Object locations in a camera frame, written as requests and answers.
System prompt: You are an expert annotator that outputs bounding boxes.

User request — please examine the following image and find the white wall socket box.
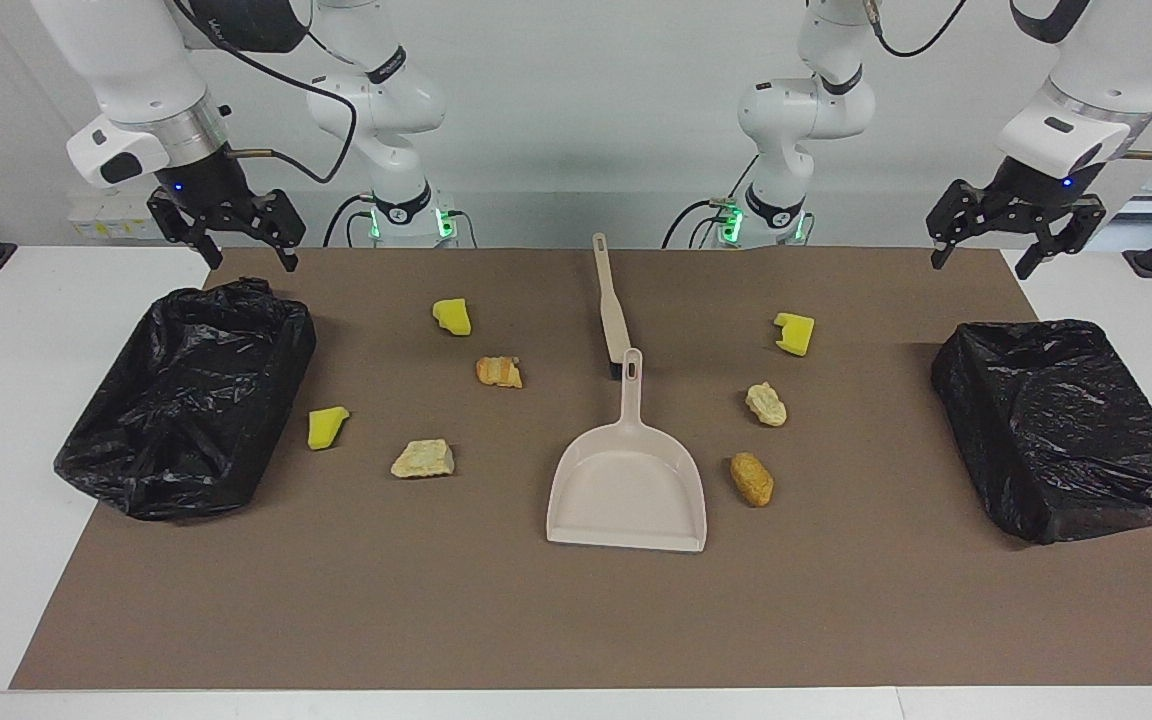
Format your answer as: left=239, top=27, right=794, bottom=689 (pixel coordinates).
left=69, top=192, right=177, bottom=241

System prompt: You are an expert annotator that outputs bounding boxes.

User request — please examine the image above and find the lumpy pale bread piece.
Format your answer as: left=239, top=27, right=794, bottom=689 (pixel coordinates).
left=745, top=381, right=788, bottom=428

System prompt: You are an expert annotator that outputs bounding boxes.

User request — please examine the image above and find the brown fried bread roll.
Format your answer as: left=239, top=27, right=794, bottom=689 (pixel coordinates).
left=730, top=452, right=775, bottom=508

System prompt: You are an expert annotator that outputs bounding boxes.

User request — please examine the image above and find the notched yellow sponge piece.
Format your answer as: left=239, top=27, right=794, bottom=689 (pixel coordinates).
left=773, top=312, right=816, bottom=358

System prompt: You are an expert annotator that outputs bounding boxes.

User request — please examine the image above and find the angular pale bread chunk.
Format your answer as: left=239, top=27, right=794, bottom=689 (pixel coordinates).
left=390, top=439, right=456, bottom=479

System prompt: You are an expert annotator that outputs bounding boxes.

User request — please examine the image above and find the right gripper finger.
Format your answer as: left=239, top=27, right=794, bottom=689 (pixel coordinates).
left=146, top=188, right=225, bottom=271
left=241, top=188, right=306, bottom=274

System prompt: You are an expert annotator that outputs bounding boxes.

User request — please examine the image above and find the beige brush with black bristles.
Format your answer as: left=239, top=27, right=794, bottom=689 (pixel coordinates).
left=592, top=232, right=635, bottom=381

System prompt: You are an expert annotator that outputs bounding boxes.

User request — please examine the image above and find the brown table mat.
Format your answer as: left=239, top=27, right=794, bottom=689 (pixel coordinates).
left=8, top=247, right=1152, bottom=691

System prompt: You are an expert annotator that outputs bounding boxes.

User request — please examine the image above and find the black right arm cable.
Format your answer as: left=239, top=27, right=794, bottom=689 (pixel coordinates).
left=172, top=0, right=358, bottom=186

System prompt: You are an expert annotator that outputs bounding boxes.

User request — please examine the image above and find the beige plastic dustpan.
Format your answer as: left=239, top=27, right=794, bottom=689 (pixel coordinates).
left=546, top=348, right=708, bottom=554

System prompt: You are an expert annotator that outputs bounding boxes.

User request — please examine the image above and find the bin with black bag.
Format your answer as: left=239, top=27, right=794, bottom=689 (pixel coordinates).
left=930, top=319, right=1152, bottom=546
left=53, top=277, right=318, bottom=522

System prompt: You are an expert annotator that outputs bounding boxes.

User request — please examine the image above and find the black base cable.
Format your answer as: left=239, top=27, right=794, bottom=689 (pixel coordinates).
left=663, top=197, right=737, bottom=249
left=324, top=193, right=377, bottom=248

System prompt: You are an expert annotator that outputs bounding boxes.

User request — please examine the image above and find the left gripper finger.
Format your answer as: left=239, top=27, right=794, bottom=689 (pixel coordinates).
left=1014, top=195, right=1107, bottom=281
left=926, top=178, right=989, bottom=271

